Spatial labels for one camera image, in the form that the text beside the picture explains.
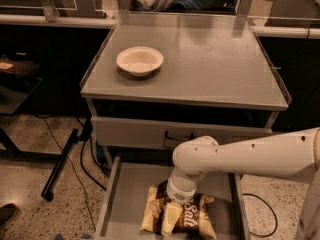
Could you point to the open middle drawer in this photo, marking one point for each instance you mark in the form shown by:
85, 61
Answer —
125, 199

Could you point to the black drawer handle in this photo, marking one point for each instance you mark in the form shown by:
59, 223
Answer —
179, 138

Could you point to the black tray with note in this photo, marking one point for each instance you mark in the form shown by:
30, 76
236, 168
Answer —
17, 68

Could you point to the grey drawer cabinet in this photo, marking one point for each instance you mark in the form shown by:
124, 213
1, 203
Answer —
214, 72

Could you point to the closed top drawer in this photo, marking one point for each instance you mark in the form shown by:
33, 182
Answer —
149, 134

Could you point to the black floor stand leg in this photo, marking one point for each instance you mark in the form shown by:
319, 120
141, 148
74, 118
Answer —
47, 192

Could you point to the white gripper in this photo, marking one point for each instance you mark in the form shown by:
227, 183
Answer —
181, 193

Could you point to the dark shoe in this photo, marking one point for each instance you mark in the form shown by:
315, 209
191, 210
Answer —
7, 213

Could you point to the dark side table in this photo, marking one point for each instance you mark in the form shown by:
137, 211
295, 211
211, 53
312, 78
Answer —
13, 96

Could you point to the brown chip bag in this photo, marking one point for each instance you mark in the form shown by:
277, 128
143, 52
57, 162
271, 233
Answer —
194, 217

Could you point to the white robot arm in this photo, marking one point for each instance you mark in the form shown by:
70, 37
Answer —
294, 156

